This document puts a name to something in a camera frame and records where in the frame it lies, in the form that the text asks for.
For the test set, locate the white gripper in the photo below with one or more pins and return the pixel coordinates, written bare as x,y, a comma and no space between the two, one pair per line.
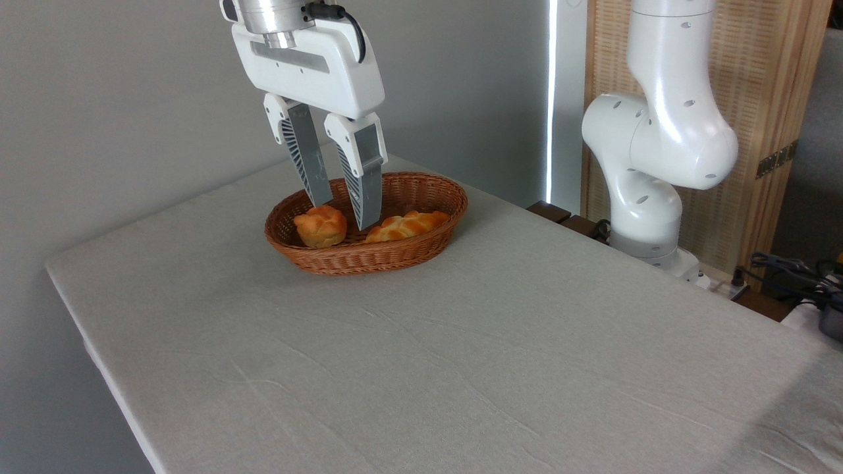
309,72

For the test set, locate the round orange bread roll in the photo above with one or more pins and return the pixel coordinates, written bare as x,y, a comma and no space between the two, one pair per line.
321,227

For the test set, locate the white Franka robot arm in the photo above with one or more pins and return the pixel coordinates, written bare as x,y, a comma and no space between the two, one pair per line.
658,131

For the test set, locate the long braided bread loaf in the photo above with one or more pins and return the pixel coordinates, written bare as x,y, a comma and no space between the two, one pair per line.
405,226

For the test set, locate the brown woven wicker basket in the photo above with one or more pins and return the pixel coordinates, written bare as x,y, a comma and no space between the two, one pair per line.
408,197

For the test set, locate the dark brown wooden block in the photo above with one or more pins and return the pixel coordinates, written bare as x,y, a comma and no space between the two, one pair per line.
548,211
583,226

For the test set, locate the vertical white light strip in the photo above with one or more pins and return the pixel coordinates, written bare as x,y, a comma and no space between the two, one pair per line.
552,99

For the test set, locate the light grey tablecloth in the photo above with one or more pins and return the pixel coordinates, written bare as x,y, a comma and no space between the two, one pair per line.
461,355

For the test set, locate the white power strip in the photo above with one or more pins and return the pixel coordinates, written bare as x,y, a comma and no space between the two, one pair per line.
719,284

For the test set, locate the metal screen hinge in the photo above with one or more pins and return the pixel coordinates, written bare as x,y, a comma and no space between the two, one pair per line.
777,159

